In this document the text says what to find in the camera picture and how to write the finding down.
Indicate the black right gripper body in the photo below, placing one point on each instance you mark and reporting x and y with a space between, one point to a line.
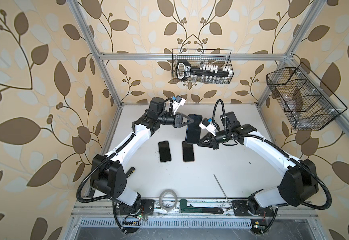
215 140

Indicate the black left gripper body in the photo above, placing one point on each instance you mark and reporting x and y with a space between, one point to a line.
177 120

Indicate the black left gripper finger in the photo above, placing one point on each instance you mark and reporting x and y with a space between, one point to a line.
190 117
187 123

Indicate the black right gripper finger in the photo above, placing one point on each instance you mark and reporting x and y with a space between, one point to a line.
205 144
206 138

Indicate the black phone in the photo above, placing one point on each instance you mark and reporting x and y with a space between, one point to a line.
164 152
193 131

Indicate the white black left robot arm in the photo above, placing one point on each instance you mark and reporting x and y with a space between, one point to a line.
107 179

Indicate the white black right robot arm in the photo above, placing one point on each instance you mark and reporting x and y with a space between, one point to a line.
300 184

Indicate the middle phone in pink case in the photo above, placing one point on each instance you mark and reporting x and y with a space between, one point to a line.
187 152

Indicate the thin metal rod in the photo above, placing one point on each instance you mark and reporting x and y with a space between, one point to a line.
223 192

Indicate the black socket set holder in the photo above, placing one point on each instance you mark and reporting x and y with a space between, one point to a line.
203 73

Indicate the clear tape roll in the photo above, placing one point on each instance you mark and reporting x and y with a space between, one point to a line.
168 200

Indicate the green black pipe wrench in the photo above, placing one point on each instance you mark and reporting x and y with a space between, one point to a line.
185 208

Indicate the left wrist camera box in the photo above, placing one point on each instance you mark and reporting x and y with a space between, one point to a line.
175 103

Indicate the black wire basket back wall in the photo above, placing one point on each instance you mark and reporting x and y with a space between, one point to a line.
196 56

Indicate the black wire basket wall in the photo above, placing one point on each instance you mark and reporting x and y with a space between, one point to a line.
307 101
196 56

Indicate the black wire basket right wall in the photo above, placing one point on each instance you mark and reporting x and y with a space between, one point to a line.
307 101

